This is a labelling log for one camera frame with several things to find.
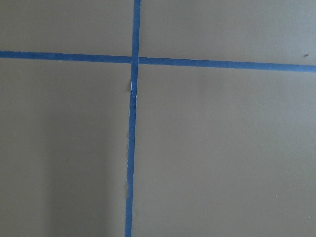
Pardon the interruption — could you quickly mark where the crossing blue tape strip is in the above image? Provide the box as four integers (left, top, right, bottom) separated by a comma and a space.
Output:
124, 0, 141, 237

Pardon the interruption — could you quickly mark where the long blue tape strip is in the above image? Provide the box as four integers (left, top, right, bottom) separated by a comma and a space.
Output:
0, 50, 316, 73

